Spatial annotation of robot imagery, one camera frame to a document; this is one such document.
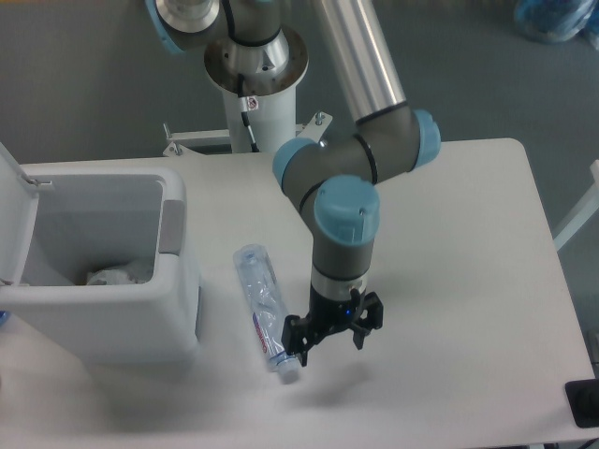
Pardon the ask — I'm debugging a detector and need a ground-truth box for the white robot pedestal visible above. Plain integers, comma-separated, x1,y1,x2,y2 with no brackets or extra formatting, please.
204,25,309,153

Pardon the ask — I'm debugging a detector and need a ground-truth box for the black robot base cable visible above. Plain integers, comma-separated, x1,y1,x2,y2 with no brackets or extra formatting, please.
235,73,260,153

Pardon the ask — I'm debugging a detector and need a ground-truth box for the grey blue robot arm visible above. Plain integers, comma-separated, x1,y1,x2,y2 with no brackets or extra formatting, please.
145,1,441,362

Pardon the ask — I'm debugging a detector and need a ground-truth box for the black device at table edge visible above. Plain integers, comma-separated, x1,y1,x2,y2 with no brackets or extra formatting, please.
564,379,598,428

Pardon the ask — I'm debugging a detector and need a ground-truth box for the white frame leg right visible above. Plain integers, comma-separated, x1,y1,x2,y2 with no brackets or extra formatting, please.
553,160,598,252

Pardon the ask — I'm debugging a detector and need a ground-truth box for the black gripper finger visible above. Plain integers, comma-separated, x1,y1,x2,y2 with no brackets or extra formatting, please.
282,314,326,367
349,289,384,350

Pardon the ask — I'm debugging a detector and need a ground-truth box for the white open trash can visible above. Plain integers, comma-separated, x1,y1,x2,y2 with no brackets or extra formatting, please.
1,151,200,363

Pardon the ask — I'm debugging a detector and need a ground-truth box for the crushed clear plastic bottle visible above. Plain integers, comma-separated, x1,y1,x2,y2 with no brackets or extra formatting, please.
233,244,300,384

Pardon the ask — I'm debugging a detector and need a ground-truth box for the white plastic wrapper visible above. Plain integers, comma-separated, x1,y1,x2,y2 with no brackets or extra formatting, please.
86,259,153,285

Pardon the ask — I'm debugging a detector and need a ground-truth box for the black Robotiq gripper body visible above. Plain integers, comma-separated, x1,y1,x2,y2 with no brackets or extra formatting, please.
306,286,364,340

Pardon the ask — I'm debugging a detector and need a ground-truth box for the blue plastic bag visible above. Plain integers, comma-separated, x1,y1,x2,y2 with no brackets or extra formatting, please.
513,0,598,44

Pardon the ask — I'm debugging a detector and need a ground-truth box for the white pedestal foot frame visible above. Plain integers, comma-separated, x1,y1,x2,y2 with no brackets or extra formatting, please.
163,111,333,157

